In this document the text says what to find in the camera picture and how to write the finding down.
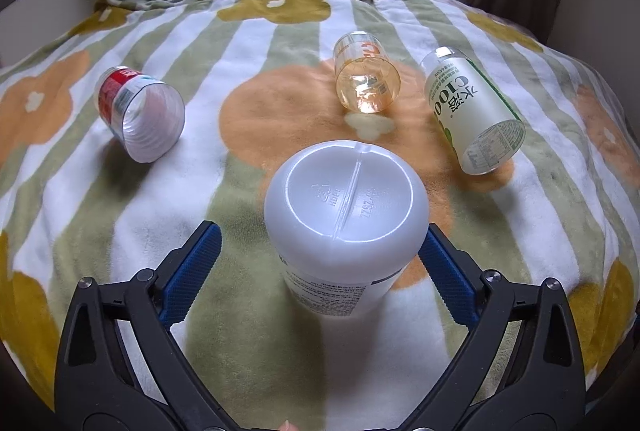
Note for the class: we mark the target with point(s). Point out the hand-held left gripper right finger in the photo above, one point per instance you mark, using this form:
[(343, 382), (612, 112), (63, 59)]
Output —
[(447, 271)]

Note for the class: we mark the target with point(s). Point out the clear amber small bottle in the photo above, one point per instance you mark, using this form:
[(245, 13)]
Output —
[(364, 73)]

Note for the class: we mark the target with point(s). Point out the large white plastic bottle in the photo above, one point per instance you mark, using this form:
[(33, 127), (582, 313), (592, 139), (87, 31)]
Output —
[(345, 221)]

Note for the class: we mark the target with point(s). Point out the floral striped blanket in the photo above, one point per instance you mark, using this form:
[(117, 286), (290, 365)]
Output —
[(310, 61)]

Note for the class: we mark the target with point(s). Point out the pale green labelled bottle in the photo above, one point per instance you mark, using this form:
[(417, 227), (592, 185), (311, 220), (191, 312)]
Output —
[(470, 111)]

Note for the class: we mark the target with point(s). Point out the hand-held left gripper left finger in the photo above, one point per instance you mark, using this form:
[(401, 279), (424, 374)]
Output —
[(192, 268)]

